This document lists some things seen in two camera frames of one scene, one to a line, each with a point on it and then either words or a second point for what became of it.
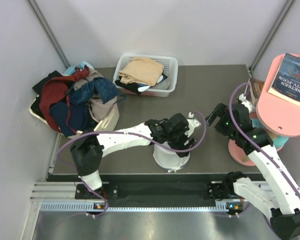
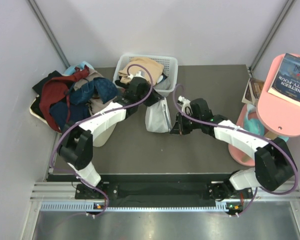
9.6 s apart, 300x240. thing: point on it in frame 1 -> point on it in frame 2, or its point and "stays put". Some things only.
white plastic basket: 169,63 stays put
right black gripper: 220,110 -> 179,128
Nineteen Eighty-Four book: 292,80 stays put
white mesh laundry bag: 169,159 -> 157,118
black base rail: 161,188 stays put
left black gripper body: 177,140 -> 151,99
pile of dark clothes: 72,102 stays put
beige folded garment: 141,70 stays put
